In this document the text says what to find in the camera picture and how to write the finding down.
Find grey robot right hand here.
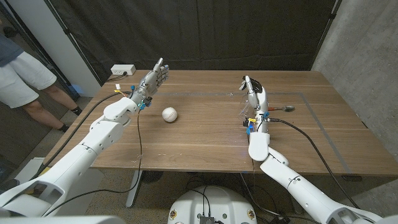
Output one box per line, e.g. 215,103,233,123
238,75,271,134

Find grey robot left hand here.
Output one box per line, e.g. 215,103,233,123
130,57,170,110

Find clear spray bottle black pump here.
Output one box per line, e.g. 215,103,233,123
238,76,264,123

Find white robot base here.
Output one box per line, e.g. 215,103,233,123
167,185,258,224

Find white power strip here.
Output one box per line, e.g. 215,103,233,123
110,64,137,76

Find white baseball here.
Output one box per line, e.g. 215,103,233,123
161,106,178,123

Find black backdrop curtain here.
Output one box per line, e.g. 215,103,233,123
46,0,338,83

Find black backdrop stand pole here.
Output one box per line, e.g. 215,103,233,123
43,0,103,86
310,0,343,71

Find black round floor fan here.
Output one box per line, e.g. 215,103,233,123
141,170,164,184

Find white table leg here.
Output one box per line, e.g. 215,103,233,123
126,170,143,208

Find standing person white shorts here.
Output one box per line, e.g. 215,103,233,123
0,18,83,133

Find metal spoon red handle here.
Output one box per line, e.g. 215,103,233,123
267,105,295,113

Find black power strip cable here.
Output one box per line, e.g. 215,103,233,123
107,72,128,82

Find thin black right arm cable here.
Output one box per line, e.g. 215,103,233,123
247,133,257,187

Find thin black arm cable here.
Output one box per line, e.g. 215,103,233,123
247,133,257,187
43,108,144,217

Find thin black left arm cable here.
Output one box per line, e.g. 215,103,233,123
43,108,144,217

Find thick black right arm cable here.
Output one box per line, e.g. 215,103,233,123
269,117,361,209

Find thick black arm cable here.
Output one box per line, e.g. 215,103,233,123
30,90,133,180
269,117,361,209

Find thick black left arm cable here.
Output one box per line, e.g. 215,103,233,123
30,90,133,180

